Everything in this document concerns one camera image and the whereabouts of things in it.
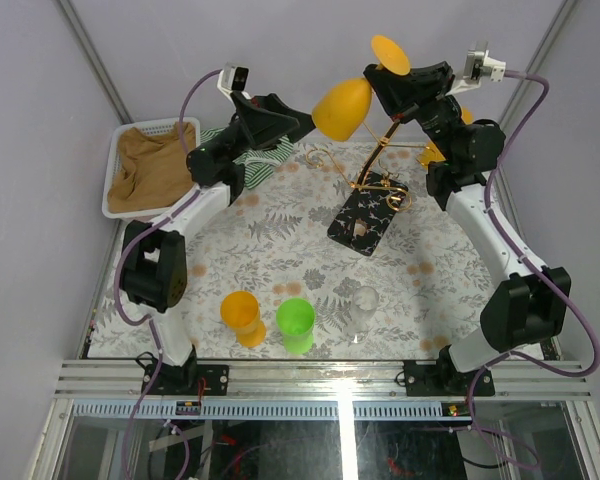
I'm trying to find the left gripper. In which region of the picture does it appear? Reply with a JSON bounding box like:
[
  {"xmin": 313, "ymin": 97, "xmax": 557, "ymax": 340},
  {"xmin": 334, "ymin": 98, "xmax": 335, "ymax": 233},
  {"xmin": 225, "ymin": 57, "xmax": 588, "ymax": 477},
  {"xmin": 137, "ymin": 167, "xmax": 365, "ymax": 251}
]
[{"xmin": 209, "ymin": 90, "xmax": 315, "ymax": 163}]

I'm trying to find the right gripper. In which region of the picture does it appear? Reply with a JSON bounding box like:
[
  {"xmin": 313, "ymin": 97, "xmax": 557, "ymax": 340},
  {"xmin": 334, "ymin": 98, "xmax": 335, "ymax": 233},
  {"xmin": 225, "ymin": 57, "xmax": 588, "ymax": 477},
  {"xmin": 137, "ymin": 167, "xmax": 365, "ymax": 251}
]
[{"xmin": 363, "ymin": 63, "xmax": 465, "ymax": 163}]

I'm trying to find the orange wine glass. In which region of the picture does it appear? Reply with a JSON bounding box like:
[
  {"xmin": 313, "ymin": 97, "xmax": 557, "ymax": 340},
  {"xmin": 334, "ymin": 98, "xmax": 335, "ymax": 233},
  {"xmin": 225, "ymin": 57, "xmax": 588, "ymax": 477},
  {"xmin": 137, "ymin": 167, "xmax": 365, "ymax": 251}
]
[
  {"xmin": 414, "ymin": 107, "xmax": 475, "ymax": 166},
  {"xmin": 311, "ymin": 35, "xmax": 411, "ymax": 142}
]

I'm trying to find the gold wine glass rack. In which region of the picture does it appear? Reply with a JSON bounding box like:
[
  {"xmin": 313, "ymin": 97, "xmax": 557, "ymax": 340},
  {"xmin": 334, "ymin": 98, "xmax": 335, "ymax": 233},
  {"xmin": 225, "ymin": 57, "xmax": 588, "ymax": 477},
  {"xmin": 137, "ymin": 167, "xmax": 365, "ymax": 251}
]
[{"xmin": 305, "ymin": 120, "xmax": 413, "ymax": 257}]

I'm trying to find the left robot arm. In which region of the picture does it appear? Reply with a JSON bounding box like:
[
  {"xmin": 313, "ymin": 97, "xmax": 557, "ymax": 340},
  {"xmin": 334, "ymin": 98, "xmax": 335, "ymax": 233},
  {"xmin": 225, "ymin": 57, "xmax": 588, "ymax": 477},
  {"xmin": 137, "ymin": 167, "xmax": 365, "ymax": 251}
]
[{"xmin": 114, "ymin": 91, "xmax": 315, "ymax": 395}]

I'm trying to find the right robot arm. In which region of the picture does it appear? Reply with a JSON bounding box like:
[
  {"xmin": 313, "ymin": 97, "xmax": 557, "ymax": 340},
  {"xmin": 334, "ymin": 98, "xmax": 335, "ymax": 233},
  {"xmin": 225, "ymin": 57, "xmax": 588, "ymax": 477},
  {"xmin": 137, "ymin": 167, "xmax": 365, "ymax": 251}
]
[{"xmin": 364, "ymin": 62, "xmax": 571, "ymax": 395}]

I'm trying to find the clear glass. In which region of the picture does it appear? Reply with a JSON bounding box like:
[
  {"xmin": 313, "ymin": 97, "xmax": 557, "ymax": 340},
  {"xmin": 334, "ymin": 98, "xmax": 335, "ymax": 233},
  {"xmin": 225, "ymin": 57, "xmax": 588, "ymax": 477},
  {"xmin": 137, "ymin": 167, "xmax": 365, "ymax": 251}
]
[{"xmin": 344, "ymin": 286, "xmax": 379, "ymax": 344}]

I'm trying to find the green striped cloth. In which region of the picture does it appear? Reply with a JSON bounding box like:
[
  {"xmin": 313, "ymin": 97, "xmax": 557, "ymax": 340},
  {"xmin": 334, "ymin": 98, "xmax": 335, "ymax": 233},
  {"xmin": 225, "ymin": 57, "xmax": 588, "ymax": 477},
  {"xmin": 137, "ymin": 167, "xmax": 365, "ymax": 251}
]
[{"xmin": 182, "ymin": 128, "xmax": 294, "ymax": 190}]

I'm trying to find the brown cloth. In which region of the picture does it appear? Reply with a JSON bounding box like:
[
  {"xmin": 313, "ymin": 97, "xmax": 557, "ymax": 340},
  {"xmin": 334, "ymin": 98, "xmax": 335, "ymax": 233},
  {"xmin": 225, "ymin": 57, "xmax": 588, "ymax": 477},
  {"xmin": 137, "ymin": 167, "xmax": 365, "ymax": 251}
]
[{"xmin": 107, "ymin": 122, "xmax": 196, "ymax": 214}]

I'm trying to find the floral tablecloth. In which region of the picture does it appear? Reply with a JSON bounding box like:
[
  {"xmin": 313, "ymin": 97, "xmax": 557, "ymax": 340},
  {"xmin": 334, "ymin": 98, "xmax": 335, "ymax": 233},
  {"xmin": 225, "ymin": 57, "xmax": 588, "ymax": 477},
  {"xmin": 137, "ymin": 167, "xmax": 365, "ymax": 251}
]
[{"xmin": 87, "ymin": 139, "xmax": 554, "ymax": 361}]

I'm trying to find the white plastic basket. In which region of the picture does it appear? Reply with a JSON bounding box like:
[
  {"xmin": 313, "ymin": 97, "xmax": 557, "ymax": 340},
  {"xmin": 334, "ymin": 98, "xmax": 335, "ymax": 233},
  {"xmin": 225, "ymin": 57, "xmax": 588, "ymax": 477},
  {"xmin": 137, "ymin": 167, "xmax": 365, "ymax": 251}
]
[{"xmin": 102, "ymin": 118, "xmax": 180, "ymax": 220}]

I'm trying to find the orange plastic cup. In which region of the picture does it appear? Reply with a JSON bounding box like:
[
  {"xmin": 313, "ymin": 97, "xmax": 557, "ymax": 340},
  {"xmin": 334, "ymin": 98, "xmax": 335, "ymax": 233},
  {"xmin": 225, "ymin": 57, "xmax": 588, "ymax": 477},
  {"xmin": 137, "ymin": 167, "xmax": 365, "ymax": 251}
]
[{"xmin": 220, "ymin": 291, "xmax": 267, "ymax": 348}]

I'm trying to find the green plastic cup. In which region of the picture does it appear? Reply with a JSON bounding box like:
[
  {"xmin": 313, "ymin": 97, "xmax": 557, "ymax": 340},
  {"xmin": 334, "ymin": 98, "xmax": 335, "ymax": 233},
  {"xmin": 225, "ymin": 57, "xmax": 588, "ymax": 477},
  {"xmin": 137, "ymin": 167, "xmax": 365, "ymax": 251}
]
[{"xmin": 276, "ymin": 298, "xmax": 316, "ymax": 355}]

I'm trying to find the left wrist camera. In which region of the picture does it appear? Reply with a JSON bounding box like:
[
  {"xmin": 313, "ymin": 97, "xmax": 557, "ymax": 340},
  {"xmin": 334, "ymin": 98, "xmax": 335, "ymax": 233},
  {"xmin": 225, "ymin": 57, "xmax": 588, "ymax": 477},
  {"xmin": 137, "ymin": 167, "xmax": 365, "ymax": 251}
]
[{"xmin": 216, "ymin": 63, "xmax": 251, "ymax": 99}]

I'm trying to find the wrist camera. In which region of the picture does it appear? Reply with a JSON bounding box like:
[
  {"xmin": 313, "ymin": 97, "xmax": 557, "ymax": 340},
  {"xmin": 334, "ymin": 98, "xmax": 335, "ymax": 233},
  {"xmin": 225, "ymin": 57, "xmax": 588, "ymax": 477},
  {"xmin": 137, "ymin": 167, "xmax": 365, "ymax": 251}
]
[
  {"xmin": 447, "ymin": 41, "xmax": 506, "ymax": 95},
  {"xmin": 216, "ymin": 63, "xmax": 251, "ymax": 99}
]

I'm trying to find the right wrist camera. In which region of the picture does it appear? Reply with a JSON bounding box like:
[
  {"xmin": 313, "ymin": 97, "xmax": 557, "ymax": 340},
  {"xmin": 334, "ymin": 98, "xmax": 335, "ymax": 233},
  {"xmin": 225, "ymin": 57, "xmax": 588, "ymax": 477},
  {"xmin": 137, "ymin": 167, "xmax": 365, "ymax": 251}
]
[{"xmin": 447, "ymin": 41, "xmax": 506, "ymax": 95}]

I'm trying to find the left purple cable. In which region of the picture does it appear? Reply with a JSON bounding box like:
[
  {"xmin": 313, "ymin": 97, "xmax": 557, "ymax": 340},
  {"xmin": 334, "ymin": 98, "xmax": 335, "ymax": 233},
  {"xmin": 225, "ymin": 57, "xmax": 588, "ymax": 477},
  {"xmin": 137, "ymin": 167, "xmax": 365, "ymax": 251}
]
[{"xmin": 114, "ymin": 67, "xmax": 226, "ymax": 480}]

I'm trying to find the purple cable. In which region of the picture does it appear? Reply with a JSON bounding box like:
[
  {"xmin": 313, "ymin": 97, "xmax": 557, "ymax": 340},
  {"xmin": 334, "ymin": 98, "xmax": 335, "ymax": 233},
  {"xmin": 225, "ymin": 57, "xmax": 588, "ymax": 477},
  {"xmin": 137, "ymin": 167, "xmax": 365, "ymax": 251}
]
[
  {"xmin": 467, "ymin": 69, "xmax": 600, "ymax": 466},
  {"xmin": 114, "ymin": 67, "xmax": 226, "ymax": 480}
]

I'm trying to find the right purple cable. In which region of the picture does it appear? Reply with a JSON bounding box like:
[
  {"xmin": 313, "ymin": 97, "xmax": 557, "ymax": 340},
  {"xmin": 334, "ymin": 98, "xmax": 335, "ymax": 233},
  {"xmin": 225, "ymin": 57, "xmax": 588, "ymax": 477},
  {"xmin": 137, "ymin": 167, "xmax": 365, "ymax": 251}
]
[{"xmin": 467, "ymin": 69, "xmax": 600, "ymax": 466}]

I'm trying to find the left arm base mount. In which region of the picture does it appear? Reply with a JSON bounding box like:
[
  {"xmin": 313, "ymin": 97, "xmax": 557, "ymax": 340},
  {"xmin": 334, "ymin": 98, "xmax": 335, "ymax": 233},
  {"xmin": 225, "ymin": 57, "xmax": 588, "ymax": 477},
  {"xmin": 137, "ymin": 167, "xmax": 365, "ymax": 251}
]
[{"xmin": 148, "ymin": 352, "xmax": 230, "ymax": 397}]

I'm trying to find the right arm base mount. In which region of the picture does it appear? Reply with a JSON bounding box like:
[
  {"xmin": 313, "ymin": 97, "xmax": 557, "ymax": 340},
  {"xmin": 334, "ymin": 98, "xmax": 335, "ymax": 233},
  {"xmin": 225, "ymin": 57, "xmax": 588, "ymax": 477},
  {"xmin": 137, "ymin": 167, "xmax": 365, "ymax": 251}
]
[{"xmin": 403, "ymin": 360, "xmax": 478, "ymax": 397}]

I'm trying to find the aluminium rail frame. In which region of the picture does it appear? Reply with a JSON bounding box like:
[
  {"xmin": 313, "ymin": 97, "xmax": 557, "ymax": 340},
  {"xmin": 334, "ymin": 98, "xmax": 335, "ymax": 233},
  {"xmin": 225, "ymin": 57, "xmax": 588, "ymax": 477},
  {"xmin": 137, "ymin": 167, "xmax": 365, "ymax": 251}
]
[{"xmin": 54, "ymin": 359, "xmax": 592, "ymax": 402}]

